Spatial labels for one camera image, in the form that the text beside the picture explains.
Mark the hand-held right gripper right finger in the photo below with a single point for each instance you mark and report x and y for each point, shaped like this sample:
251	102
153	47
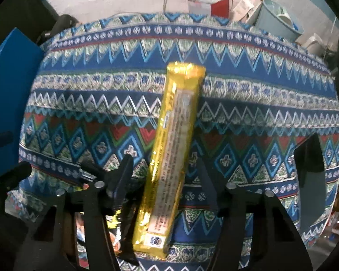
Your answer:
212	194

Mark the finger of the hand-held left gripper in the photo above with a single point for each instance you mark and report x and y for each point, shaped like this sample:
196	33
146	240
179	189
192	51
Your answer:
89	172
14	175

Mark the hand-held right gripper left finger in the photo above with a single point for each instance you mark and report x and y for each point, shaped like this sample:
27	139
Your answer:
121	194

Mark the orange-red snack packet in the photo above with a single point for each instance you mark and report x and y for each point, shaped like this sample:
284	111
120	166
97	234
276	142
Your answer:
115	241

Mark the long yellow snack packet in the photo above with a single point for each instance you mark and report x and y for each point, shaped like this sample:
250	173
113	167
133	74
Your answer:
172	146

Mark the cardboard box with blue flap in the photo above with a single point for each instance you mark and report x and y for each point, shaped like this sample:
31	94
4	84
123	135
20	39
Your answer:
8	90

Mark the small yellow snack packet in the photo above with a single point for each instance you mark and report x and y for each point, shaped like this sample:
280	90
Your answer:
114	220

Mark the patterned blue tablecloth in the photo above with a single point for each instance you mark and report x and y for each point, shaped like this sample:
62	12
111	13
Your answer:
243	104

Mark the white plastic object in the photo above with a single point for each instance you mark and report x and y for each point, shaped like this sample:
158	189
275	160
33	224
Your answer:
313	43

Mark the teal plastic bin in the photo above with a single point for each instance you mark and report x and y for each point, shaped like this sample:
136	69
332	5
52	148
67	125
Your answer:
274	19

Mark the red and white cardboard box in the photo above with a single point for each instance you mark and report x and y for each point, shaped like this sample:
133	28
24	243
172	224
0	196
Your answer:
214	7

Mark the brown paper bag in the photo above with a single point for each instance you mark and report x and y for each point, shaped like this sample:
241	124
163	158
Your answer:
247	4

